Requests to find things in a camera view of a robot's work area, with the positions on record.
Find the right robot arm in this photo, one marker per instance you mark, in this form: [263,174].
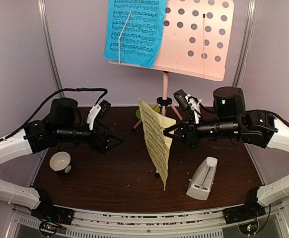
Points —
[231,120]

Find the green bowl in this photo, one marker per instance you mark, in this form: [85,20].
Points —
[156,108]

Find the grey metronome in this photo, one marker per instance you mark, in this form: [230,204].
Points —
[202,180]

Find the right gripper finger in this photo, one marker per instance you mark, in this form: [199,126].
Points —
[174,130]
[175,136]

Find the blue sheet music paper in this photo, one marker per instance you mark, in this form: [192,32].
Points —
[134,31]

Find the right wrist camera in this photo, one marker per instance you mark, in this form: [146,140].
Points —
[188,103]

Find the aluminium front rail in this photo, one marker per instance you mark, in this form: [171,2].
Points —
[206,223]

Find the white bowl dark outside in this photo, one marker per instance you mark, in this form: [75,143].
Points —
[61,163]

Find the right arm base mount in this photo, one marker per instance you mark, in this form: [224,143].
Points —
[246,217]

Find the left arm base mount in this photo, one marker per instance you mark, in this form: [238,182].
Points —
[52,220]

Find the yellow paper sheet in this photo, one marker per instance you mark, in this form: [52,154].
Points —
[157,144]

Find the frame post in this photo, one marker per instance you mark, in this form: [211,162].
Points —
[49,44]
[246,42]

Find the pink music stand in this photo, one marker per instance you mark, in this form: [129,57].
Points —
[195,40]

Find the left frame post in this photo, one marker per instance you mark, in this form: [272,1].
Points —
[49,44]

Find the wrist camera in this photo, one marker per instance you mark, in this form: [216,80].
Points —
[188,103]
[98,111]

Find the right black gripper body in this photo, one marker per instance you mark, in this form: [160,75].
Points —
[193,141]

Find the right frame post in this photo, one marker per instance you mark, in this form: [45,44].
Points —
[246,42]

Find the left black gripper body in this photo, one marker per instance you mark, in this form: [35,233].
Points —
[94,145]

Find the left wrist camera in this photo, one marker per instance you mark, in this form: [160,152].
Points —
[98,111]

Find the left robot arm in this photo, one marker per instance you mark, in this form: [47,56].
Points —
[63,124]

